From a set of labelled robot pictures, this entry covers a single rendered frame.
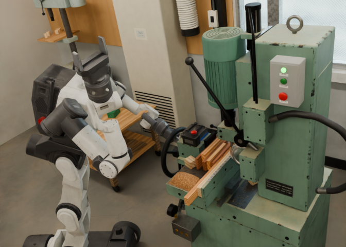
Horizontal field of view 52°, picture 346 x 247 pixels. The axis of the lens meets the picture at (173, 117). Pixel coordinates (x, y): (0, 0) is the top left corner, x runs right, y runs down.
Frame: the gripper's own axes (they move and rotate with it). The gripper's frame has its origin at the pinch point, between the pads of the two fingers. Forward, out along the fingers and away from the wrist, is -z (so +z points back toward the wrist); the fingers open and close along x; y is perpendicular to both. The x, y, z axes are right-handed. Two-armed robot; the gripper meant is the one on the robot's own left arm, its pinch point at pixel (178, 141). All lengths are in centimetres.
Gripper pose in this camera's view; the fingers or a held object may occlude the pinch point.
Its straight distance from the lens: 209.6
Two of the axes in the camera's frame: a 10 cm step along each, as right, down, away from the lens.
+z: -7.6, -6.0, 2.5
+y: 5.2, -7.9, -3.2
